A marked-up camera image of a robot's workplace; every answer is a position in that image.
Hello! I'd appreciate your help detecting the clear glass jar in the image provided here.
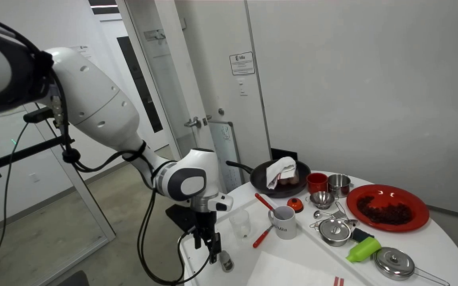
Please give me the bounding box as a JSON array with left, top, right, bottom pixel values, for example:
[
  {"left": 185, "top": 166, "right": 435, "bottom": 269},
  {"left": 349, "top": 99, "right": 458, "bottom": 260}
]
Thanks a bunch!
[{"left": 229, "top": 209, "right": 252, "bottom": 240}]

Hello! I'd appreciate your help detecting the small salt cellar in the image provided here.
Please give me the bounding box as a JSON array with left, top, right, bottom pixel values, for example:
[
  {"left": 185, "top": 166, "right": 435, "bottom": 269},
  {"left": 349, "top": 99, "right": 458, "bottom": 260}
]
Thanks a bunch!
[{"left": 219, "top": 250, "right": 235, "bottom": 273}]

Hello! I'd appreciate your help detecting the black frying pan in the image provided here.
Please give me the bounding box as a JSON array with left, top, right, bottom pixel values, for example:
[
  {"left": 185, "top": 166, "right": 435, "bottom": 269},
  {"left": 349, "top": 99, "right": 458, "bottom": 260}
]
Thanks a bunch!
[{"left": 226, "top": 160, "right": 312, "bottom": 198}]

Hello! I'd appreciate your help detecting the whiteboard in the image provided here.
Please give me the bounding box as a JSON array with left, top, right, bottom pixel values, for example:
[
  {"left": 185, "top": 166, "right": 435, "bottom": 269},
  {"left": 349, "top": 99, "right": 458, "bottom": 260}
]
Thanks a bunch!
[{"left": 208, "top": 121, "right": 246, "bottom": 193}]

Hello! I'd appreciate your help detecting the white mug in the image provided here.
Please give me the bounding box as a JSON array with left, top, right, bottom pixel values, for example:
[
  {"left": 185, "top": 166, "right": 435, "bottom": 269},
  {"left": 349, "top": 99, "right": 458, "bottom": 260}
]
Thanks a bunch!
[{"left": 268, "top": 205, "right": 298, "bottom": 240}]

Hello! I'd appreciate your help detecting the orange round bell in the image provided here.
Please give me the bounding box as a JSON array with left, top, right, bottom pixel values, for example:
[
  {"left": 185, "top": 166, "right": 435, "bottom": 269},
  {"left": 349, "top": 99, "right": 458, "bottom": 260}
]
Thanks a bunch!
[{"left": 287, "top": 197, "right": 304, "bottom": 213}]

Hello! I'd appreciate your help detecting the white cloth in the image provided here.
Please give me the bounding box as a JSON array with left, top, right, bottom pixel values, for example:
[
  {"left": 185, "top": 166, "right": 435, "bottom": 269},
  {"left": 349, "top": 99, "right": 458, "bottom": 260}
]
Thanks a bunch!
[{"left": 266, "top": 156, "right": 298, "bottom": 189}]

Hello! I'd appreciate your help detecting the white towel with red stripes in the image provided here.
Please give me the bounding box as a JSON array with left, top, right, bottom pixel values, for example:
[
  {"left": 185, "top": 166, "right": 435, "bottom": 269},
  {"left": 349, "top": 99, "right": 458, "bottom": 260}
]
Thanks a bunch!
[{"left": 246, "top": 251, "right": 367, "bottom": 286}]

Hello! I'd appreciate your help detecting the black box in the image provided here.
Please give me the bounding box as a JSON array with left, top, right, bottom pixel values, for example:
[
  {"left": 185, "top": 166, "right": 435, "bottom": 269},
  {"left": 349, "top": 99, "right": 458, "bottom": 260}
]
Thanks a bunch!
[{"left": 271, "top": 148, "right": 298, "bottom": 162}]

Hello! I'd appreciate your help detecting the red cup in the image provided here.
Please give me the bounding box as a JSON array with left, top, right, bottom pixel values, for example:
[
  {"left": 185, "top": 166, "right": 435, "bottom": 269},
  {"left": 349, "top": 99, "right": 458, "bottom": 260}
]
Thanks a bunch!
[{"left": 307, "top": 172, "right": 329, "bottom": 195}]

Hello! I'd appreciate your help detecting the small steel bowl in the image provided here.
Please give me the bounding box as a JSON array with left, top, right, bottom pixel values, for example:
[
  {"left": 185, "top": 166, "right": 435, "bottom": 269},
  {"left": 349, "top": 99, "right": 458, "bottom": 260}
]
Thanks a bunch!
[{"left": 310, "top": 191, "right": 335, "bottom": 210}]

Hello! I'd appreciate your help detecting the small steel pot with lid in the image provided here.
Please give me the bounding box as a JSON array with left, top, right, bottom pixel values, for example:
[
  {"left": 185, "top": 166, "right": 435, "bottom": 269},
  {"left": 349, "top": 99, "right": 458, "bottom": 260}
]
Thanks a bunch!
[{"left": 318, "top": 218, "right": 352, "bottom": 247}]

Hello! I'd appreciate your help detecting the steel cup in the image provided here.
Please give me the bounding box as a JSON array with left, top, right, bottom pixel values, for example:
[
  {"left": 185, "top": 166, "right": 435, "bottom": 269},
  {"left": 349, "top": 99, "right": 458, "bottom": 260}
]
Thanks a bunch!
[{"left": 328, "top": 174, "right": 351, "bottom": 198}]

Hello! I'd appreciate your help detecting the black sponge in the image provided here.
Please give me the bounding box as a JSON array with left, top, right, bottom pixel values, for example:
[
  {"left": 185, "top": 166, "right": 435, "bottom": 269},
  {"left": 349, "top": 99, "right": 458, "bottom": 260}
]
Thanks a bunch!
[{"left": 351, "top": 228, "right": 375, "bottom": 243}]

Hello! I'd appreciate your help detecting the green squeeze bottle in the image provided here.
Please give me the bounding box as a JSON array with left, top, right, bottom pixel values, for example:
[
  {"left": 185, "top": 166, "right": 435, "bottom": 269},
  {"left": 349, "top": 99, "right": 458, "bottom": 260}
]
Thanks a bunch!
[{"left": 346, "top": 237, "right": 382, "bottom": 263}]

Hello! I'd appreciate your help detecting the paper sign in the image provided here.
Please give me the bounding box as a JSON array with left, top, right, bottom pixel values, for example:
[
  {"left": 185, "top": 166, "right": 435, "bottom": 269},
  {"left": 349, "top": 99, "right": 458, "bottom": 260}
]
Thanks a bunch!
[{"left": 229, "top": 52, "right": 256, "bottom": 76}]

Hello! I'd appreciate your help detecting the white door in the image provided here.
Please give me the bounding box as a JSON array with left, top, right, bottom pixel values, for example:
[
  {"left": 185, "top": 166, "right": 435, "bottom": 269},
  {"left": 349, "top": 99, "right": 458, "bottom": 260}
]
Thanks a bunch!
[{"left": 175, "top": 0, "right": 272, "bottom": 189}]

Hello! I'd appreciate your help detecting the heap of dark food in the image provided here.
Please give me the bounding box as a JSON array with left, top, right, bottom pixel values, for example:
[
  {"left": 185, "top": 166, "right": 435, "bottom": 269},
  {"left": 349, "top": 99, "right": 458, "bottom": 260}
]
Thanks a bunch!
[{"left": 357, "top": 195, "right": 413, "bottom": 226}]

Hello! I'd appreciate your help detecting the red plate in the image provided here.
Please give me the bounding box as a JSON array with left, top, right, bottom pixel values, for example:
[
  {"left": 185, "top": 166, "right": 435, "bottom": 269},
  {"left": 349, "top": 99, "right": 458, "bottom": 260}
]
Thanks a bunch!
[{"left": 346, "top": 184, "right": 430, "bottom": 233}]

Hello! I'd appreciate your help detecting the steel pan with lid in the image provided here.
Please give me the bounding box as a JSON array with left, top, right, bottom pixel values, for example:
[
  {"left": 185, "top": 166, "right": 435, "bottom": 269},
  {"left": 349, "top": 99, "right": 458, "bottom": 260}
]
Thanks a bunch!
[{"left": 373, "top": 247, "right": 451, "bottom": 286}]

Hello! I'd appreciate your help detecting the red handled knife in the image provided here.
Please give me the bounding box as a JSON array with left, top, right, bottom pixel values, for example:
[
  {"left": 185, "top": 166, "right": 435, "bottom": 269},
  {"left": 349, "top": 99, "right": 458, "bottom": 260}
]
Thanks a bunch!
[{"left": 252, "top": 225, "right": 274, "bottom": 249}]

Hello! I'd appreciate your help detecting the red handled spoon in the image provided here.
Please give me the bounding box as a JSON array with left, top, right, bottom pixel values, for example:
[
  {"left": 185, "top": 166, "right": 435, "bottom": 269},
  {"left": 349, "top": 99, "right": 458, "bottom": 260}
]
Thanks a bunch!
[{"left": 254, "top": 193, "right": 285, "bottom": 220}]

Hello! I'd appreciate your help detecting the door handle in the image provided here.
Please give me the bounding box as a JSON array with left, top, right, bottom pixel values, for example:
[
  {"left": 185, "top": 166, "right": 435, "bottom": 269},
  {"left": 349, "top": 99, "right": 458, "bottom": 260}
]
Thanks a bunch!
[{"left": 184, "top": 115, "right": 213, "bottom": 129}]

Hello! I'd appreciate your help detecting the steel wire utensil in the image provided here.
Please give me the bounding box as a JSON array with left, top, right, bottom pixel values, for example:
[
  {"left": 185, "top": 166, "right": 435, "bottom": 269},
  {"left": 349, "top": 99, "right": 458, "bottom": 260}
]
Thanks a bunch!
[{"left": 334, "top": 201, "right": 359, "bottom": 228}]

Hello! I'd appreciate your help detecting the black cable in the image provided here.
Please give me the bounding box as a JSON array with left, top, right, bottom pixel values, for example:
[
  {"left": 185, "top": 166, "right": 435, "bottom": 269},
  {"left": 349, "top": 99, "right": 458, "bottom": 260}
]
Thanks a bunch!
[{"left": 0, "top": 121, "right": 30, "bottom": 286}]

